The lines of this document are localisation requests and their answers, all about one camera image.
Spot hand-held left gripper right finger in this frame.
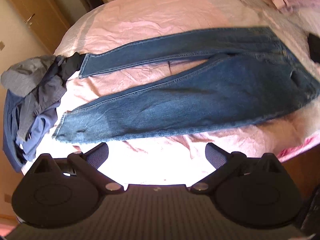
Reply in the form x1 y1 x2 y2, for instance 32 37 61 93
190 142 283 194

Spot blue denim jeans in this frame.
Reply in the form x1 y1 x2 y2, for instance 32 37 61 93
52 25 320 144

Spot black folded garment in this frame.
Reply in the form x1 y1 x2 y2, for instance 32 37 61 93
308 32 320 63

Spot wooden door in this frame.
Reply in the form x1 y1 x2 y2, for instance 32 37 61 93
0 0 72 54

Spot dark navy garment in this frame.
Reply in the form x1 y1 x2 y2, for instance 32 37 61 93
51 52 86 81

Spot pink woven blanket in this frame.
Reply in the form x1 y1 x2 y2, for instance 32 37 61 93
21 0 320 186

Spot metal door handle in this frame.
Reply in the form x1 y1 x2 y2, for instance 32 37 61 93
24 13 36 26

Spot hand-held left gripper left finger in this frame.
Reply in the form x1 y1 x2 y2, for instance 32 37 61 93
32 142 123 194

